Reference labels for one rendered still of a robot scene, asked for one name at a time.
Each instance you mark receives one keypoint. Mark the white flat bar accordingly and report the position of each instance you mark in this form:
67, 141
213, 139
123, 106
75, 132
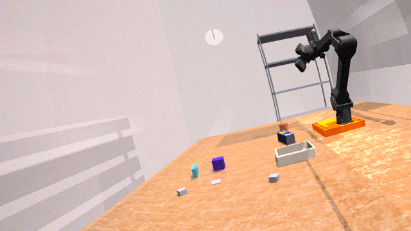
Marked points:
214, 182

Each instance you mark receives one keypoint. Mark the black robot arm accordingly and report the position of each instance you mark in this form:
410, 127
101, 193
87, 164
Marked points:
345, 46

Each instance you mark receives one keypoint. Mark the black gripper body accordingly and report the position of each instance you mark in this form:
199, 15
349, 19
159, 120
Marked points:
301, 63

